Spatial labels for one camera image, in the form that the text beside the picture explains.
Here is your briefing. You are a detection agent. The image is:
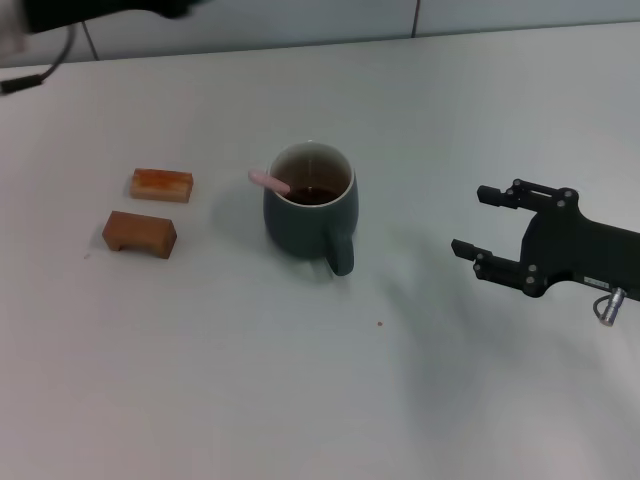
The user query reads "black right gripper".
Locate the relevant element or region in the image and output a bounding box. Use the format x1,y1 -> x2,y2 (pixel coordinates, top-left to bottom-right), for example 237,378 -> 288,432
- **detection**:
450,178 -> 640,302

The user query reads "grey ceramic mug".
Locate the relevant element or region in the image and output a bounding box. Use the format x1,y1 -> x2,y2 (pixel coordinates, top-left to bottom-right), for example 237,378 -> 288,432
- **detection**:
263,141 -> 360,277

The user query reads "pink handled metal spoon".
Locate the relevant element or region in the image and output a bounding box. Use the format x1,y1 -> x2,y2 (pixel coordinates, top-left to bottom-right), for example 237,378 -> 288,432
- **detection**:
248,168 -> 292,196

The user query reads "dark coffee liquid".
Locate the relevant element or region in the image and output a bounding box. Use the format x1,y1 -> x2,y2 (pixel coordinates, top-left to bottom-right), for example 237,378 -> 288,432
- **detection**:
287,185 -> 341,207

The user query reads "light wooden grooved block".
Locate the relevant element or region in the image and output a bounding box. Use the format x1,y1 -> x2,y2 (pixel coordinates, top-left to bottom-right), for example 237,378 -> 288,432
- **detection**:
129,168 -> 195,204

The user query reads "dark brown wooden block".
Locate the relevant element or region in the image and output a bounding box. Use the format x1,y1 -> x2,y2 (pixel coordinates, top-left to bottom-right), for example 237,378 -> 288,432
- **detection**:
102,210 -> 179,260

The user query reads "right gripper cable with plug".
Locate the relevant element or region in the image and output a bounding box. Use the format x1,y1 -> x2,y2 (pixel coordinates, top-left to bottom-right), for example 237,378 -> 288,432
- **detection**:
592,286 -> 628,328

